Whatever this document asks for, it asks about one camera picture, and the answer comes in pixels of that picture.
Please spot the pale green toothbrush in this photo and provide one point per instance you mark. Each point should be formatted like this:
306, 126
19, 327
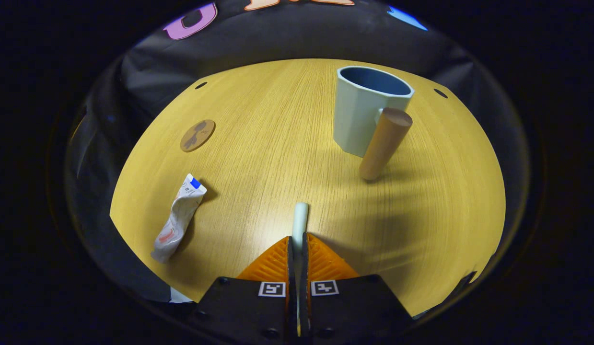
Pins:
300, 220

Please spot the round brown coaster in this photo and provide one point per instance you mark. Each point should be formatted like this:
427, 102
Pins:
197, 135

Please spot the white toothpaste tube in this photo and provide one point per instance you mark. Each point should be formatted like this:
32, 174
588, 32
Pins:
179, 218

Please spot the wooden desktop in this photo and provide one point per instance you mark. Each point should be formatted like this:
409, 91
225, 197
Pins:
277, 158

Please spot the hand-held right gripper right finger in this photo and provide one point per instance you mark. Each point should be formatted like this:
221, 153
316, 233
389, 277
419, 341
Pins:
354, 306

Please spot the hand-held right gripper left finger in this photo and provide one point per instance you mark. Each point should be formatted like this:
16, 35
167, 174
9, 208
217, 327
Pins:
244, 306

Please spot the black backdrop cloth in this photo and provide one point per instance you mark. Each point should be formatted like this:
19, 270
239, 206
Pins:
277, 33

